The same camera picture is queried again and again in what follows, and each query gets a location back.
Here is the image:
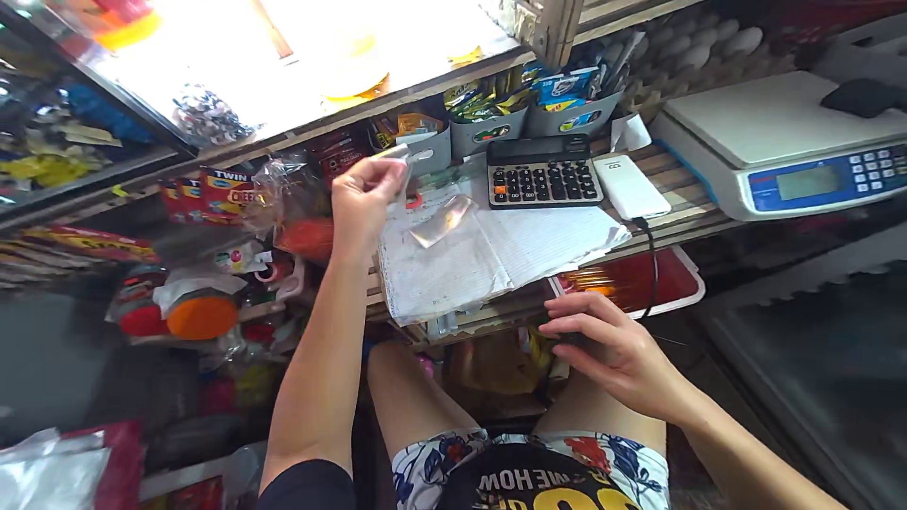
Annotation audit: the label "person's right hand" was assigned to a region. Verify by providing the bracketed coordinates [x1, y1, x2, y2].
[540, 291, 700, 427]

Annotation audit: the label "person's left hand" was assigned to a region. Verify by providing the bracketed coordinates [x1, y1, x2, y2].
[332, 145, 409, 264]

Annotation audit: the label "small clear plastic sachet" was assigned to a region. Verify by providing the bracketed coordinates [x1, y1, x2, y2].
[371, 144, 412, 206]

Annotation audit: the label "person's left forearm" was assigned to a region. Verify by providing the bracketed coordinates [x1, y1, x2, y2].
[259, 254, 371, 495]

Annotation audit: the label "person's right forearm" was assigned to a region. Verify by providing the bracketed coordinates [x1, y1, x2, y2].
[669, 393, 850, 510]

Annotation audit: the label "pile of dark red packets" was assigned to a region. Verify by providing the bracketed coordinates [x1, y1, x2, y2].
[309, 127, 371, 184]

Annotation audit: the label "red tray with white rim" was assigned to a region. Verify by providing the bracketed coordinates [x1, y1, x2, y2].
[547, 244, 707, 320]

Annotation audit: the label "grey plastic basket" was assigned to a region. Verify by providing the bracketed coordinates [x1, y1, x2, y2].
[445, 102, 530, 160]
[368, 117, 452, 178]
[524, 88, 625, 138]

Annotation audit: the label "clear plastic packet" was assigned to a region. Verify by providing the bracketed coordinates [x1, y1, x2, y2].
[410, 194, 479, 249]

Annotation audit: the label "pile of orange brown sachets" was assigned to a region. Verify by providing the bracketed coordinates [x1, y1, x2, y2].
[370, 112, 445, 151]

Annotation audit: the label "crumpled clear plastic bag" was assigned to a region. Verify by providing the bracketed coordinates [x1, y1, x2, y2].
[242, 150, 333, 238]

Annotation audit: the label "brown plastic bag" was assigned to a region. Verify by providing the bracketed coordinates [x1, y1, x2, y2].
[446, 327, 555, 396]

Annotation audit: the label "red plastic bag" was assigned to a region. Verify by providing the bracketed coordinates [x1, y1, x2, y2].
[274, 217, 334, 267]

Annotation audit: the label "open lined paper notebook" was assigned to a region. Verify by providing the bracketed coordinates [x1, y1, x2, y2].
[378, 164, 632, 327]

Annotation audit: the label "white power bank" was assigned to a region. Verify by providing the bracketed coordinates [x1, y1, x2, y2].
[593, 154, 672, 222]

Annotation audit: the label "pile of green yellow sachets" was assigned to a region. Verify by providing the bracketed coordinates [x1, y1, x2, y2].
[444, 67, 539, 123]

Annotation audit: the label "black desktop calculator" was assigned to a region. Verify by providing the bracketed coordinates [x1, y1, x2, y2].
[485, 134, 605, 211]

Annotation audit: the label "person's body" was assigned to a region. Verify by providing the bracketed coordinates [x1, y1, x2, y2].
[258, 431, 644, 510]

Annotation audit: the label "row of red snack packets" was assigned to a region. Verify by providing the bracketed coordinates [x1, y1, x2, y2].
[158, 165, 272, 226]

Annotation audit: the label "slatted wooden table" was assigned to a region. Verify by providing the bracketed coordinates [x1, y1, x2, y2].
[364, 135, 759, 341]

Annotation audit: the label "pile of wrapped candies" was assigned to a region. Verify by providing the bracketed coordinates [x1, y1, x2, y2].
[172, 83, 257, 147]

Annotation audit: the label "person's legs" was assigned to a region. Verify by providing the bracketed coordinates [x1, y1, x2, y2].
[367, 340, 668, 510]

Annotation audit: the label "white paper piece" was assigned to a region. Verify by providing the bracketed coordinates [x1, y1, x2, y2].
[610, 114, 653, 153]

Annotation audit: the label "pile of blue sachets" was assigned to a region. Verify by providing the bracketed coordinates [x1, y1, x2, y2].
[528, 32, 646, 113]

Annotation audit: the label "jar with orange lid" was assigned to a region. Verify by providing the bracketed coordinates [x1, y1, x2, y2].
[153, 272, 248, 341]

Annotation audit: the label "white blue digital scale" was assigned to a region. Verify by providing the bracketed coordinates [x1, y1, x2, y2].
[649, 71, 907, 222]

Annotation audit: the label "glass display case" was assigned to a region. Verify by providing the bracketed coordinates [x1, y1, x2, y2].
[0, 0, 199, 235]

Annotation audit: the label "jar with red lid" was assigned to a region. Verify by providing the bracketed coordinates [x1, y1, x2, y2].
[108, 265, 170, 338]

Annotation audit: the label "pile of eggs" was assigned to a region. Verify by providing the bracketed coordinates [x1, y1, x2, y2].
[615, 16, 766, 106]

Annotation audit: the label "row of red yellow packets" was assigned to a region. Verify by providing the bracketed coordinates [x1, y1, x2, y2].
[0, 224, 161, 290]

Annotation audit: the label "black cloth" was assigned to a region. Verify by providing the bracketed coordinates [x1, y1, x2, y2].
[821, 78, 907, 119]

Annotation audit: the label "stack of clear plastic bags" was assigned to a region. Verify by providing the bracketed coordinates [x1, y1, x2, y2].
[0, 422, 144, 510]

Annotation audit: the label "black charging cable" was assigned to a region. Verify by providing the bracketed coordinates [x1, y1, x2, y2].
[633, 216, 660, 320]

